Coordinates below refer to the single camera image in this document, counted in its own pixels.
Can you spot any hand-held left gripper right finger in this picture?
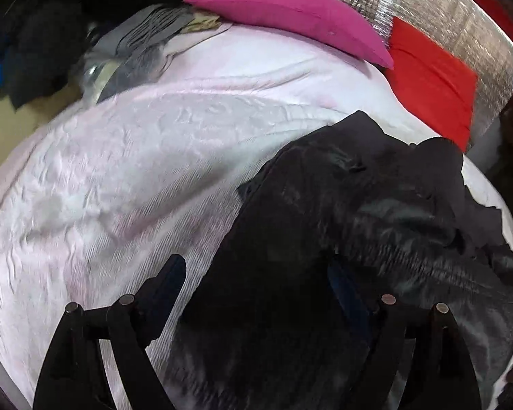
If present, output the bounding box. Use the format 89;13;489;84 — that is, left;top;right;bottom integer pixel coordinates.
327;260;484;410

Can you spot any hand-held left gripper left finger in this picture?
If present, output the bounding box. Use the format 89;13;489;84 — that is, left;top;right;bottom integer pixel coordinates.
32;254;188;410

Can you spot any dark puffer jacket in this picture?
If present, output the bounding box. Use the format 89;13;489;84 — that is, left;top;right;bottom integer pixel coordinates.
162;111;513;410

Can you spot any white bed blanket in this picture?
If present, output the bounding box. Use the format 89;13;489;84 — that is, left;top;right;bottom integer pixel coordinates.
0;21;513;410

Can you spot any cream leather sofa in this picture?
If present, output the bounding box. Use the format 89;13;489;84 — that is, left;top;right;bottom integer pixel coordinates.
0;81;86;189

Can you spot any red pillow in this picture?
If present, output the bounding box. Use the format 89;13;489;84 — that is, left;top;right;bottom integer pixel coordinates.
385;17;479;152

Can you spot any grey garment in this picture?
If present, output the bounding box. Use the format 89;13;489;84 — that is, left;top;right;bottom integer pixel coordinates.
75;3;223;103

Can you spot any black coat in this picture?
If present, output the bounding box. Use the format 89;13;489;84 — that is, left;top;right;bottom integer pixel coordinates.
0;0;95;107

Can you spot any magenta pillow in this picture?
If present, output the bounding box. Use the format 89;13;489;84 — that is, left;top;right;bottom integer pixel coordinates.
184;0;395;70

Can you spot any silver foil insulation panel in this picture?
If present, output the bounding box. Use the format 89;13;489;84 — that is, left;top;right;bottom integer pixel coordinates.
297;0;513;150

